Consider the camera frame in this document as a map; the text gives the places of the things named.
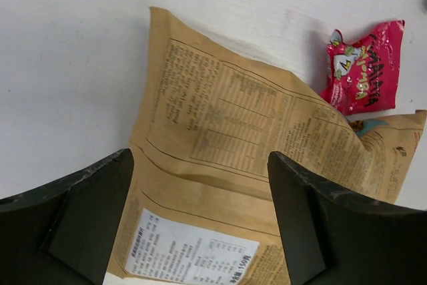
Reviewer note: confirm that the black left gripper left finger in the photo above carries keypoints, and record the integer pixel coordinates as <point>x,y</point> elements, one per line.
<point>63,232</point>

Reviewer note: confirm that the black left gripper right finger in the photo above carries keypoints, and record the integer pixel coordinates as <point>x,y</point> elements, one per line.
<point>333,235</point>

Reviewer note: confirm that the large brown paper snack bag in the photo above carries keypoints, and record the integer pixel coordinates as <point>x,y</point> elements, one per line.
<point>199,209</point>

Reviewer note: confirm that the red foil snack packet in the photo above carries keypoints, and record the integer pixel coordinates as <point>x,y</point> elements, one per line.
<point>363,76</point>

